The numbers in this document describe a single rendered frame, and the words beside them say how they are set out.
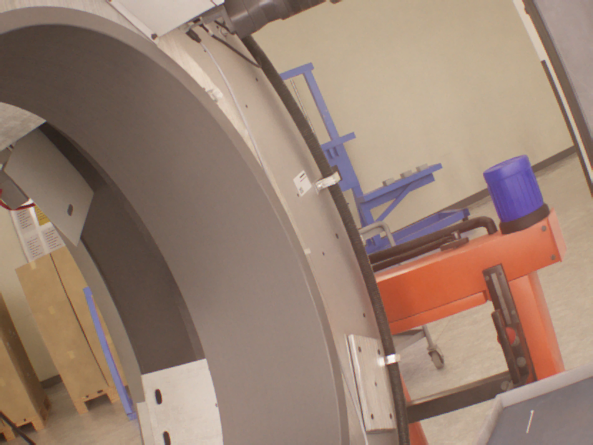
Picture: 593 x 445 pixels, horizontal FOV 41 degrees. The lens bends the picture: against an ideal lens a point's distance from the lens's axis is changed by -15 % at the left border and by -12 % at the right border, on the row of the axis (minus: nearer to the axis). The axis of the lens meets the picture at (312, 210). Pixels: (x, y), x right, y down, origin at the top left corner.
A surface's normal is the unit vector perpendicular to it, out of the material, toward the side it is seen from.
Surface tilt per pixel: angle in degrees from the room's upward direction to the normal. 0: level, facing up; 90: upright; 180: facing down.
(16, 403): 90
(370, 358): 90
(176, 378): 63
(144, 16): 138
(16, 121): 153
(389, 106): 90
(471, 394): 90
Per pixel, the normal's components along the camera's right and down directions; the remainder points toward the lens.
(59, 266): 0.24, -0.04
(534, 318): -0.38, 0.22
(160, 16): 0.03, 0.82
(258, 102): 0.84, -0.32
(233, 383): -0.50, -0.17
